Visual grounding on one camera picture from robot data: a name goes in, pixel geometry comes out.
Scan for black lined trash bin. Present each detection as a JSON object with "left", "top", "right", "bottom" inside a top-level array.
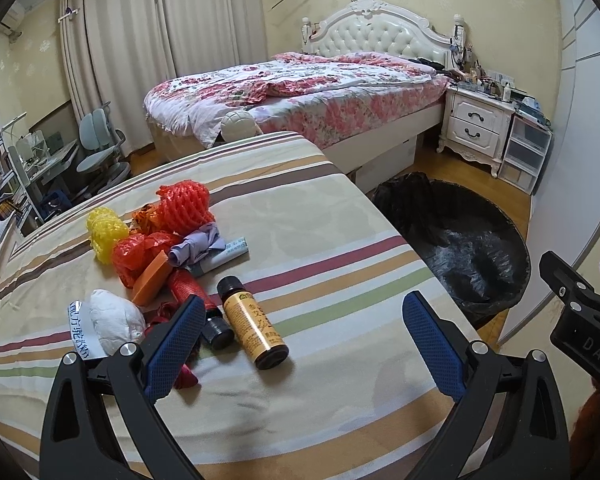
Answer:
[{"left": 372, "top": 172, "right": 531, "bottom": 330}]

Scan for brown bottle gold label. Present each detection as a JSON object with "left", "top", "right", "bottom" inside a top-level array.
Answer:
[{"left": 216, "top": 276, "right": 289, "bottom": 370}]

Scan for orange rectangular sponge block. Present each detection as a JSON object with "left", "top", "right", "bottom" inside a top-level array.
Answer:
[{"left": 132, "top": 252, "right": 173, "bottom": 308}]

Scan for yellow foam fruit net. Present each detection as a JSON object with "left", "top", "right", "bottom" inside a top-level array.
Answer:
[{"left": 86, "top": 207, "right": 130, "bottom": 264}]

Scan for beige curtains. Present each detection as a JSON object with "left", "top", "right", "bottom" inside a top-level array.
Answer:
[{"left": 58, "top": 0, "right": 268, "bottom": 155}]

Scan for teal white sachet pack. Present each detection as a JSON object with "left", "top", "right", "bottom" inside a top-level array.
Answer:
[{"left": 186, "top": 237, "right": 249, "bottom": 278}]

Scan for grey blue desk chair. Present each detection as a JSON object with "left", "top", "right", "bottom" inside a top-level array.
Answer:
[{"left": 76, "top": 102, "right": 131, "bottom": 200}]

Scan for orange plastic bag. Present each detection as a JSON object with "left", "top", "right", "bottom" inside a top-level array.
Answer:
[{"left": 132, "top": 203, "right": 162, "bottom": 235}]

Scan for red foam fruit net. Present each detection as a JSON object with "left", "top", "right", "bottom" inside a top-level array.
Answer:
[{"left": 156, "top": 180, "right": 215, "bottom": 236}]

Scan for striped bed sheet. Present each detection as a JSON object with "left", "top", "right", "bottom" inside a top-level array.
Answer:
[{"left": 0, "top": 132, "right": 476, "bottom": 479}]

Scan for red can black cap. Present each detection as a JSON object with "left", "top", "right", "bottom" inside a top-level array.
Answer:
[{"left": 168, "top": 269, "right": 235, "bottom": 350}]

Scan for red plastic bag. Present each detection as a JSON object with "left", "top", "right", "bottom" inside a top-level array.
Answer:
[{"left": 112, "top": 231, "right": 183, "bottom": 288}]

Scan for white bed with headboard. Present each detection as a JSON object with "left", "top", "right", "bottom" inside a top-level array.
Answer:
[{"left": 144, "top": 0, "right": 452, "bottom": 192}]

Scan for white study desk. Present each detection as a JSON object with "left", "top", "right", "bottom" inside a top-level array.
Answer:
[{"left": 7, "top": 138, "right": 79, "bottom": 223}]

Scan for wall air conditioner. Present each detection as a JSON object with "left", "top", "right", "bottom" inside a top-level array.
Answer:
[{"left": 0, "top": 1, "right": 26, "bottom": 44}]

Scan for white tissue wrapper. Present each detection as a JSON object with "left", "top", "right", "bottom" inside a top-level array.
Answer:
[{"left": 67, "top": 289, "right": 146, "bottom": 361}]

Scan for white under-bed storage box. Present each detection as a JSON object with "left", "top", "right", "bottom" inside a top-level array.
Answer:
[{"left": 354, "top": 138, "right": 417, "bottom": 193}]

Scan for white two-drawer nightstand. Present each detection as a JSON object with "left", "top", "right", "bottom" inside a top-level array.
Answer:
[{"left": 437, "top": 84, "right": 515, "bottom": 178}]

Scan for pink floral quilt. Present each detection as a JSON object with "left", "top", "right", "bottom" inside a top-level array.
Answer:
[{"left": 144, "top": 52, "right": 450, "bottom": 148}]

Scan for clear plastic drawer unit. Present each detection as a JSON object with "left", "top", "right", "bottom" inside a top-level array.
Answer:
[{"left": 498, "top": 113, "right": 553, "bottom": 196}]

